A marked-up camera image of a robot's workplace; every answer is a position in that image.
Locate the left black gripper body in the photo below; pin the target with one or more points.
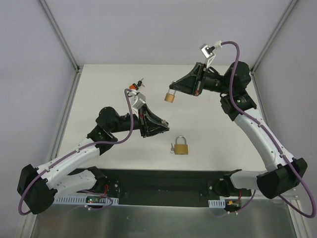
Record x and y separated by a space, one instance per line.
142 122

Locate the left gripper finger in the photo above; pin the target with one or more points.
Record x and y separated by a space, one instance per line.
153 130
152 118

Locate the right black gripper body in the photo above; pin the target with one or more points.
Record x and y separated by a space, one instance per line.
199 80

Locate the small brass padlock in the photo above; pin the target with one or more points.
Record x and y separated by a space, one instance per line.
170 95

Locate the large brass padlock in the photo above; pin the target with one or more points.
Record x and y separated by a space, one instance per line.
181 146

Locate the key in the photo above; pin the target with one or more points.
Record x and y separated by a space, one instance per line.
172 148

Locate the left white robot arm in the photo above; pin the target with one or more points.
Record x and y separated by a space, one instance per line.
40 186

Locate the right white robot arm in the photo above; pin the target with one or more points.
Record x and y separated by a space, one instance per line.
282 169

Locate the orange padlock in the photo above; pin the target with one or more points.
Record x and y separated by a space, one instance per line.
133 87

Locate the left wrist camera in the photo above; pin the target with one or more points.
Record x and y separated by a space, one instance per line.
137 100

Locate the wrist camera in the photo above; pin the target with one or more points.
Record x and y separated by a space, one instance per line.
137 100
209 52

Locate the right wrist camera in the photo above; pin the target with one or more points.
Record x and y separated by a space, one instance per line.
209 52

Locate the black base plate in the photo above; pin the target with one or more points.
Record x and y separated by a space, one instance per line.
166 188

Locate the left aluminium frame post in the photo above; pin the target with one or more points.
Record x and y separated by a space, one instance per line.
58 34

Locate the aluminium frame post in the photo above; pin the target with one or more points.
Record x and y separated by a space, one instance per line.
58 34
275 33

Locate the right white cable duct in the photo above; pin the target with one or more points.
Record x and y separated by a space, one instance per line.
217 204

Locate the white cable duct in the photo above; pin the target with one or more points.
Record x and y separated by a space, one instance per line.
85 200
217 204

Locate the left white cable duct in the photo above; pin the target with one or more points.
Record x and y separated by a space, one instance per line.
85 200

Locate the right aluminium frame post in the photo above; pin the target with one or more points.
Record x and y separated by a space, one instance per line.
275 33

